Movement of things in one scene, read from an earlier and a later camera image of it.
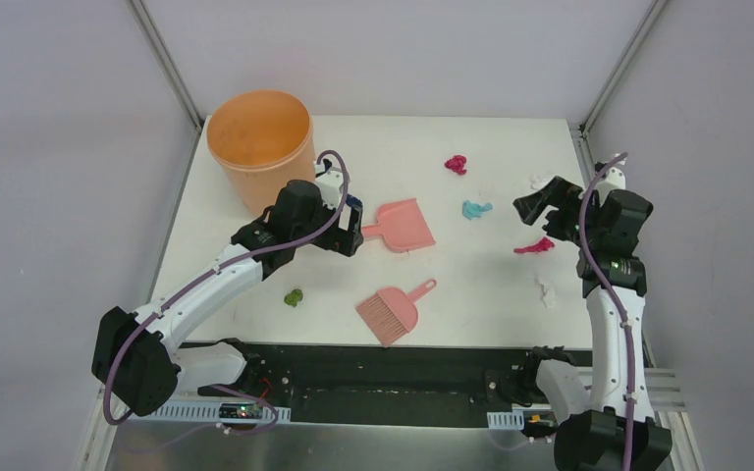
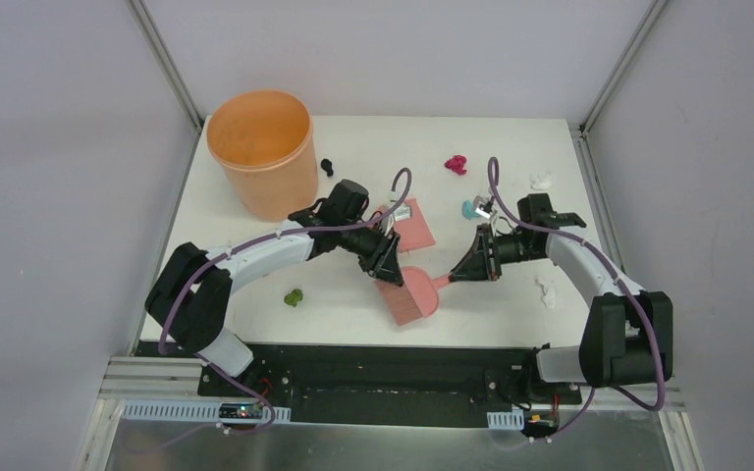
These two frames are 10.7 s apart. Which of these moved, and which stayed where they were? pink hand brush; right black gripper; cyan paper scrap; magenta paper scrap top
Moved: pink hand brush; right black gripper
Stayed: magenta paper scrap top; cyan paper scrap
